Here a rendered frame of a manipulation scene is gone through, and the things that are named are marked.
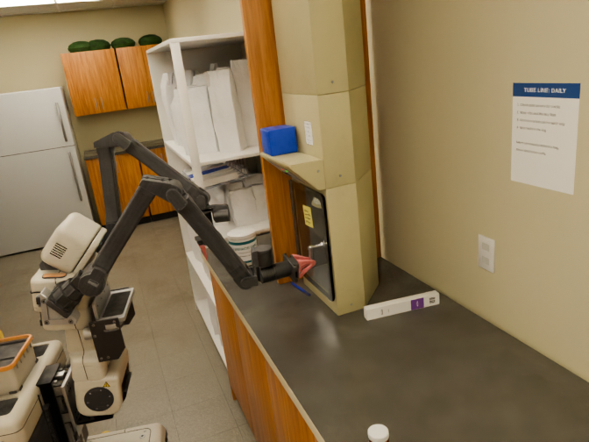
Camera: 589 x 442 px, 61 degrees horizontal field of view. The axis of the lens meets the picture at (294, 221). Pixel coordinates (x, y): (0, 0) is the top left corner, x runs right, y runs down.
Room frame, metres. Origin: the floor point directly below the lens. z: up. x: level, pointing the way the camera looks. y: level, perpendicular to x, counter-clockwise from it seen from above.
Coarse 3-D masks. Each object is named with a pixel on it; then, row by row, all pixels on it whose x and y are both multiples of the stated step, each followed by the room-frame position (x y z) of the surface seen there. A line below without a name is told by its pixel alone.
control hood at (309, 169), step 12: (264, 156) 1.80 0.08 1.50; (276, 156) 1.73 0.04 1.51; (288, 156) 1.70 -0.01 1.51; (300, 156) 1.68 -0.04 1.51; (312, 156) 1.65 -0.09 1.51; (288, 168) 1.58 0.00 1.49; (300, 168) 1.56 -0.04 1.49; (312, 168) 1.57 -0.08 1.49; (312, 180) 1.57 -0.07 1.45; (324, 180) 1.59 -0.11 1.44
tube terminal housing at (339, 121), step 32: (288, 96) 1.82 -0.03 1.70; (320, 96) 1.59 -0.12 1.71; (352, 96) 1.65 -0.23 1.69; (320, 128) 1.59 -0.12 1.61; (352, 128) 1.63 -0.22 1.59; (352, 160) 1.62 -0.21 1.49; (320, 192) 1.63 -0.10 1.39; (352, 192) 1.62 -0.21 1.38; (352, 224) 1.61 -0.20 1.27; (352, 256) 1.61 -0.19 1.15; (352, 288) 1.61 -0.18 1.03
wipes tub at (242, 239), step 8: (232, 232) 2.20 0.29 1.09; (240, 232) 2.19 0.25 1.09; (248, 232) 2.18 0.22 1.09; (232, 240) 2.15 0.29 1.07; (240, 240) 2.14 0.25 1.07; (248, 240) 2.15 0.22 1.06; (256, 240) 2.20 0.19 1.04; (232, 248) 2.16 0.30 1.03; (240, 248) 2.14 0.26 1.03; (248, 248) 2.15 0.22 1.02; (240, 256) 2.14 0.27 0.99; (248, 256) 2.15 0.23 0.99; (248, 264) 2.14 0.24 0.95
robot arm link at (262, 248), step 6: (258, 246) 1.58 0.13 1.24; (264, 246) 1.57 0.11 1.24; (270, 246) 1.57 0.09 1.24; (252, 252) 1.55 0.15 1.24; (258, 252) 1.54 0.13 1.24; (264, 252) 1.54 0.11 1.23; (270, 252) 1.55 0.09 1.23; (252, 258) 1.54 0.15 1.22; (258, 258) 1.55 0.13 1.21; (264, 258) 1.54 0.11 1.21; (270, 258) 1.55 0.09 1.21; (252, 264) 1.54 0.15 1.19; (258, 264) 1.55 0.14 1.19; (264, 264) 1.54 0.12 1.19; (270, 264) 1.55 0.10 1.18; (252, 270) 1.58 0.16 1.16; (252, 276) 1.52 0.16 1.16; (246, 282) 1.52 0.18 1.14; (252, 282) 1.52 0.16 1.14
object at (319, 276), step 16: (304, 192) 1.74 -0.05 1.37; (320, 208) 1.61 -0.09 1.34; (304, 224) 1.77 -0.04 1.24; (320, 224) 1.63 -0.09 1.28; (304, 240) 1.79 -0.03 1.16; (320, 240) 1.64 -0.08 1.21; (304, 256) 1.81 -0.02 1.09; (320, 256) 1.66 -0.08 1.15; (320, 272) 1.67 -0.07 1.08; (320, 288) 1.69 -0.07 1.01
